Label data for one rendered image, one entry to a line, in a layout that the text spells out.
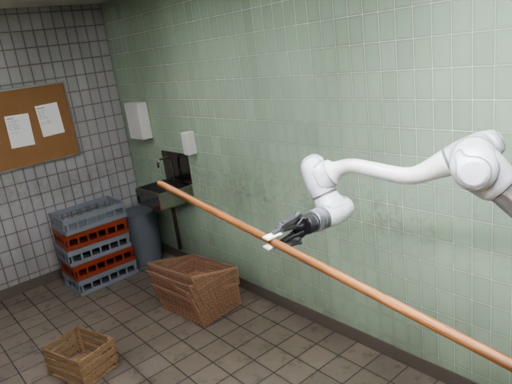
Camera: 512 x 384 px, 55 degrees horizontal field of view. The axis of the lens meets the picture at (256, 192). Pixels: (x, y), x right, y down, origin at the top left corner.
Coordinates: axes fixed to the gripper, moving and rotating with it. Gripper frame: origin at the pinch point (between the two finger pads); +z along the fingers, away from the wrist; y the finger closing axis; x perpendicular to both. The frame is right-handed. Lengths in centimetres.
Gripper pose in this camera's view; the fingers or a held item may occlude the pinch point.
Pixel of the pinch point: (272, 240)
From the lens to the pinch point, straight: 174.8
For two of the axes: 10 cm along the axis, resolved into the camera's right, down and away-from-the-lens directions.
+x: -6.4, -2.7, 7.2
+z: -7.6, 2.8, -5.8
